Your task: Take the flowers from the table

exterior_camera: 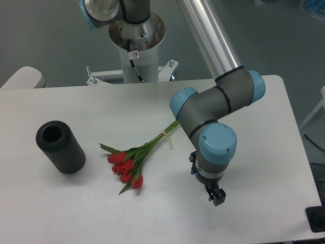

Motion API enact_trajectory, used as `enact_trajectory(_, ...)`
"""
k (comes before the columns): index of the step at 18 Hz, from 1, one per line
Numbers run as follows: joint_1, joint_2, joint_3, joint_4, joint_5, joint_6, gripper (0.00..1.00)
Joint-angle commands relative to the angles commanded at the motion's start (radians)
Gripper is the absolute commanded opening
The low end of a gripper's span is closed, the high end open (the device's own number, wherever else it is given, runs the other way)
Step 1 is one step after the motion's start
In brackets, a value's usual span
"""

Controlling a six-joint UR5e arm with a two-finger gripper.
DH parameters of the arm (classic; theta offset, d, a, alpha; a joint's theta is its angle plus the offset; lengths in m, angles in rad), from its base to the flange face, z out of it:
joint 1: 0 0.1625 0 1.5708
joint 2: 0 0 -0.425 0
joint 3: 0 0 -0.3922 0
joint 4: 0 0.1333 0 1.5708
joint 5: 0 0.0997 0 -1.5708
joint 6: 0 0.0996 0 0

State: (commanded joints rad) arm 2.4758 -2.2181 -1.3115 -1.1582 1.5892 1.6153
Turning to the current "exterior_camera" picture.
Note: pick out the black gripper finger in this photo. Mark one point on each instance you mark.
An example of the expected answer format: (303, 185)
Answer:
(210, 192)
(220, 196)

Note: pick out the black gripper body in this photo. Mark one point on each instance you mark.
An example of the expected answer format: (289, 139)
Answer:
(210, 180)

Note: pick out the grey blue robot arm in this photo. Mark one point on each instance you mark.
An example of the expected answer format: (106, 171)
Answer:
(197, 113)

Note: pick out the red tulip bouquet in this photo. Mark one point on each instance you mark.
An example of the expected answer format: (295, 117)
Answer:
(128, 164)

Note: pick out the black device at edge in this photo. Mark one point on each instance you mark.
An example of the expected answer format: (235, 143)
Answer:
(315, 216)

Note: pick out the white furniture piece right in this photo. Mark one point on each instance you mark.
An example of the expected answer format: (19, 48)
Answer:
(315, 114)

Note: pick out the black cylindrical vase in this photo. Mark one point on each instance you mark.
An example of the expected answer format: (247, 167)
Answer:
(57, 141)

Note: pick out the white chair backrest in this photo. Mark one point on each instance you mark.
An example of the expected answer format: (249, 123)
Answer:
(25, 78)

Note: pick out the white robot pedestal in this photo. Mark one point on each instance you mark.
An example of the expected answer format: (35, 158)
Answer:
(138, 48)

